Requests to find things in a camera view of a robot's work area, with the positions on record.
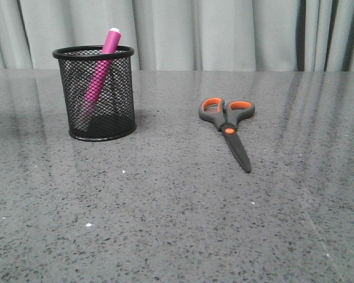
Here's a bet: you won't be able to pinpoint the grey orange scissors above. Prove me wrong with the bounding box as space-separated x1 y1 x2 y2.
198 97 255 173

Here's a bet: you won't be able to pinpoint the magenta marker pen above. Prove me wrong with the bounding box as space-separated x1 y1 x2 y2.
80 28 122 130

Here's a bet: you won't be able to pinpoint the black mesh pen bin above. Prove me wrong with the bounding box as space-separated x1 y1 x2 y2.
53 45 136 141

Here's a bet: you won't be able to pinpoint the grey pleated curtain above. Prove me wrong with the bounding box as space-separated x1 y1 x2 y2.
0 1 354 71

